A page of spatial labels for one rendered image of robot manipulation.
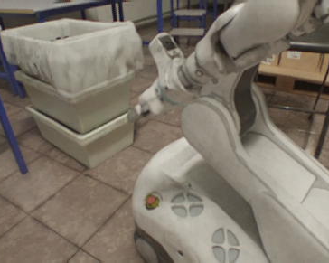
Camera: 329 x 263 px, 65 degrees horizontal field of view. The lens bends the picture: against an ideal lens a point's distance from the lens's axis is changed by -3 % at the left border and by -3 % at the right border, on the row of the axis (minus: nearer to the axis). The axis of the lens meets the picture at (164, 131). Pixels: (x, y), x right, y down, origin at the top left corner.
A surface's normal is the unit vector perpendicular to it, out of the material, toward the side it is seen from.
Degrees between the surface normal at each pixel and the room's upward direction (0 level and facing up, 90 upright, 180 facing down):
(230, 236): 38
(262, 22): 97
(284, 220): 86
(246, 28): 97
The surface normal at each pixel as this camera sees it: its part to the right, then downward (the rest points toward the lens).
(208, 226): 0.43, -0.46
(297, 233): -0.65, 0.36
